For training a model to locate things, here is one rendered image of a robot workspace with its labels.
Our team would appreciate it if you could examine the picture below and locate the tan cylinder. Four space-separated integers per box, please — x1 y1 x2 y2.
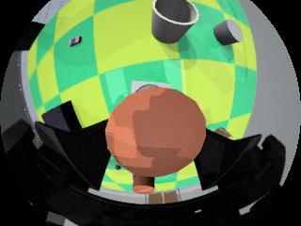
215 127 233 140

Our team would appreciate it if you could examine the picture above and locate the brown cup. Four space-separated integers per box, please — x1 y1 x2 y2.
132 174 155 195
104 87 207 177

